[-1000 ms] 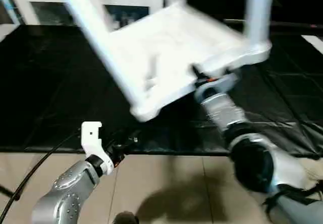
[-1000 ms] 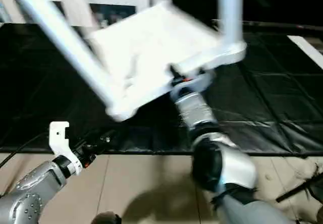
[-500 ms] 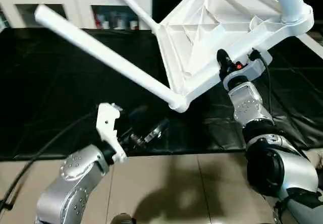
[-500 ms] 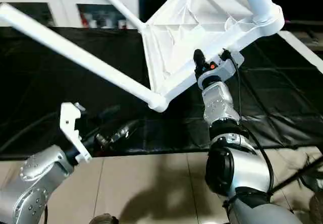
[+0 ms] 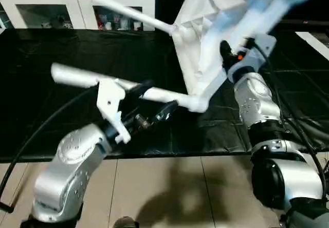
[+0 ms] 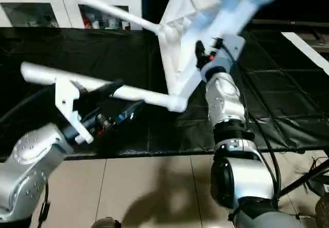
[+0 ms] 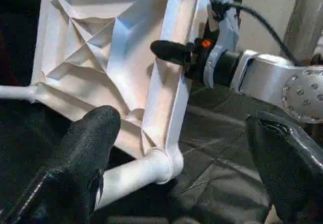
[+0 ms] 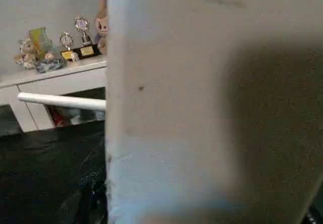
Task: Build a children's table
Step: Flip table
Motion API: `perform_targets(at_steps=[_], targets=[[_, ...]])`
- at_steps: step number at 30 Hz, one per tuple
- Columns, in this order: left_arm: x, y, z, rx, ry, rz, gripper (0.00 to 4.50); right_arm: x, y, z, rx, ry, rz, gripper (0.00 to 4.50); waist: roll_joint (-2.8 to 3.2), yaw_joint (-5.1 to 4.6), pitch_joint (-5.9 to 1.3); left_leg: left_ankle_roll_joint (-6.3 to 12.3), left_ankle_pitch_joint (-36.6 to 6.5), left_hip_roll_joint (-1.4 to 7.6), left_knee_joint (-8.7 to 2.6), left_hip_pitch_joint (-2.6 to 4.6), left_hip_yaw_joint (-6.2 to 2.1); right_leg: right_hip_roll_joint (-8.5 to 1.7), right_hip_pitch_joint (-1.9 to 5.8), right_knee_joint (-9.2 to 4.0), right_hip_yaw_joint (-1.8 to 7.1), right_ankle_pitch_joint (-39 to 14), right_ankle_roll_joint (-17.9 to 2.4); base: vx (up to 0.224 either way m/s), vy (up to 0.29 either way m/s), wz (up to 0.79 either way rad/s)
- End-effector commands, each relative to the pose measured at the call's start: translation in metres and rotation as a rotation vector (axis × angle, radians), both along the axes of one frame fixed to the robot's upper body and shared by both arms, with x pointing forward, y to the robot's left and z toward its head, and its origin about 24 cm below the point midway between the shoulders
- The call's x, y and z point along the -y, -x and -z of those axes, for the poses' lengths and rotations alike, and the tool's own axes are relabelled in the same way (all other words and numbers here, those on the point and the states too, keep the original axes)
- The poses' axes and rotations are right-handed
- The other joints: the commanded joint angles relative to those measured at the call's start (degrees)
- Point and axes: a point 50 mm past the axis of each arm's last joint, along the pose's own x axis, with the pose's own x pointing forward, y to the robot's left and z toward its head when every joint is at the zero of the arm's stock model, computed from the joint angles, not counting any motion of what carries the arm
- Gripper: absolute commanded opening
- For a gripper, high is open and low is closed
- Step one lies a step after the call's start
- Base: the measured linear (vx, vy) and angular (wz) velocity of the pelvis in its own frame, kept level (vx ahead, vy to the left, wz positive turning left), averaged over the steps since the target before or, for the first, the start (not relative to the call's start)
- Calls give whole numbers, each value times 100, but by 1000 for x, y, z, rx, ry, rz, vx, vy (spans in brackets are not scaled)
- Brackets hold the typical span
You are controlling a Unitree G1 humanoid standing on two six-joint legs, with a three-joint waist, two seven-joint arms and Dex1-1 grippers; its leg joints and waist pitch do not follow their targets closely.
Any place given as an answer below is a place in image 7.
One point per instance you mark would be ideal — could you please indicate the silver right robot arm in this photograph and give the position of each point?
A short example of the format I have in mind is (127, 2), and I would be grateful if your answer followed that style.
(267, 77)

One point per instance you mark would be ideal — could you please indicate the white plastic table leg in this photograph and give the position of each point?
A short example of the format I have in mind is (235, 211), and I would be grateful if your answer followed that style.
(136, 173)
(15, 91)

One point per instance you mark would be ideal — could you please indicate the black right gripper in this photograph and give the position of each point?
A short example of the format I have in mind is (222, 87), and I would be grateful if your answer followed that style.
(202, 65)

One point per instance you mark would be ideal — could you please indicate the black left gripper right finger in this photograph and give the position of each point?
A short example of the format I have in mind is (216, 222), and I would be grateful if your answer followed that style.
(290, 178)

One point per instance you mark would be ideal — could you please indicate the white plastic table top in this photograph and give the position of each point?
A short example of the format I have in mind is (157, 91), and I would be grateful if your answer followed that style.
(88, 57)

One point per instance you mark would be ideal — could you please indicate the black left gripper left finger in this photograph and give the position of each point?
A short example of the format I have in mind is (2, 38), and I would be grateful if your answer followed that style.
(75, 171)

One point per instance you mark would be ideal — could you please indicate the black mat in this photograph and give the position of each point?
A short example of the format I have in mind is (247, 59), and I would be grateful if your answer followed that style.
(214, 145)

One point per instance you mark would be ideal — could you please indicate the grey window curtain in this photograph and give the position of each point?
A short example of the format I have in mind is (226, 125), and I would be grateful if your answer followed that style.
(302, 19)

